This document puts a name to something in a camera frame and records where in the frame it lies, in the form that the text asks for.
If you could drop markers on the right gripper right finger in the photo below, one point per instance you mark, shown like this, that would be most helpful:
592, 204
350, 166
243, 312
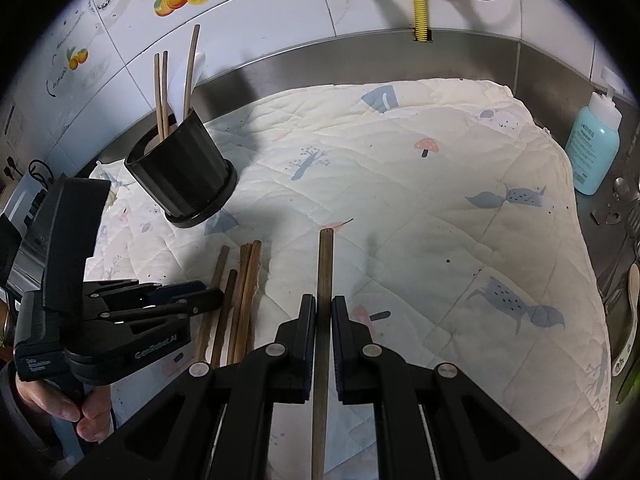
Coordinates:
350, 365

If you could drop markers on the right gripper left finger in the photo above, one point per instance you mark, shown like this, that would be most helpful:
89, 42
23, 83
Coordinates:
294, 367

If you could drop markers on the person's left hand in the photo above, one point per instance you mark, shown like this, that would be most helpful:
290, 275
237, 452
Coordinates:
93, 419

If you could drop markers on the white quilted patterned cloth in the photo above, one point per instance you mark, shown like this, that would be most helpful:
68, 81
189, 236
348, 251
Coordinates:
456, 238

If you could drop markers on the black utensil holder cup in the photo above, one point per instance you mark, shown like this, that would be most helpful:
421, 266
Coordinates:
185, 174

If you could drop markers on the white plastic spoon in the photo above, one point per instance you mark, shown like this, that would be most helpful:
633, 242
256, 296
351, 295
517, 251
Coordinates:
177, 84

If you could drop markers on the teal soap pump bottle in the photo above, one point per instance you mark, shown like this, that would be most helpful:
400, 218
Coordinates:
594, 139

